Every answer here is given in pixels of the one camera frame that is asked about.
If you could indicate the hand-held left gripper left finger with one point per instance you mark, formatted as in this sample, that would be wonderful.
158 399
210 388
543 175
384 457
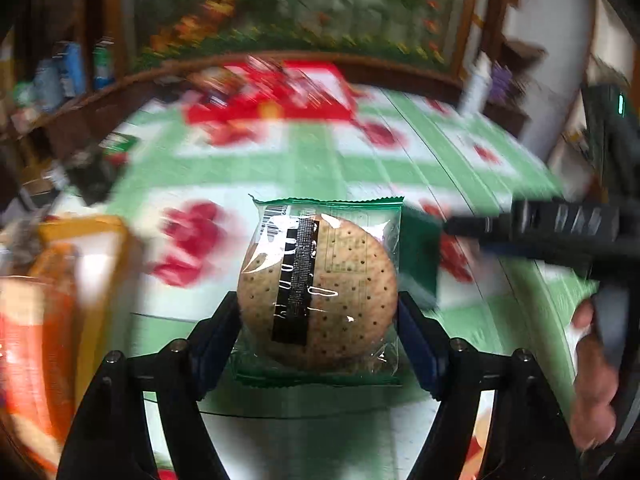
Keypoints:
212 355

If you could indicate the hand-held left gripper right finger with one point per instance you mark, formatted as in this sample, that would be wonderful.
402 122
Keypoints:
422 355

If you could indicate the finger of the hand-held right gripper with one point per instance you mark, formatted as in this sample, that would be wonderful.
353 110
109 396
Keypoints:
550 222

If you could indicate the dark green snack packet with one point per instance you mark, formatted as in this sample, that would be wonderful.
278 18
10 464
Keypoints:
420 260

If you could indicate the round cracker packet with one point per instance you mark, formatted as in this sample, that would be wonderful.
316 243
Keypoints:
320 280

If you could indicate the yellow cardboard box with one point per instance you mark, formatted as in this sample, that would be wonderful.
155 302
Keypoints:
112 270

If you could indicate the orange cracker packet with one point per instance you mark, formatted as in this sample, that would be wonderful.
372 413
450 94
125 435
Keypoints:
35 350

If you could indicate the person's right hand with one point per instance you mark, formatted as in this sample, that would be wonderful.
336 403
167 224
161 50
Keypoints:
592 385

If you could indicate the white spray bottle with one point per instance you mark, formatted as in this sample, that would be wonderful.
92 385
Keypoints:
476 85

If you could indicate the green fruit-print tablecloth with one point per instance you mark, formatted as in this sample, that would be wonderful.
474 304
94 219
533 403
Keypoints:
310 170

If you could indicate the dark small object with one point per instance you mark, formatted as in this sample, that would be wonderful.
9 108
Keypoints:
91 176

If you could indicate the small green snack packet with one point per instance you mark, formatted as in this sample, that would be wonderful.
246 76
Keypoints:
118 144

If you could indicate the red gift box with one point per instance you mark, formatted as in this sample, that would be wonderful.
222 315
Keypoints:
310 95

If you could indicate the green and white pack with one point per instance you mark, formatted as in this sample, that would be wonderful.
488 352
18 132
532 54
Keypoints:
104 66

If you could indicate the blue box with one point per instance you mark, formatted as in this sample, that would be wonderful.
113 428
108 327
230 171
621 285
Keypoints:
72 71

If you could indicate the framed flower wall picture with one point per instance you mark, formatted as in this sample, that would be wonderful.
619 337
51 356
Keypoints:
310 5

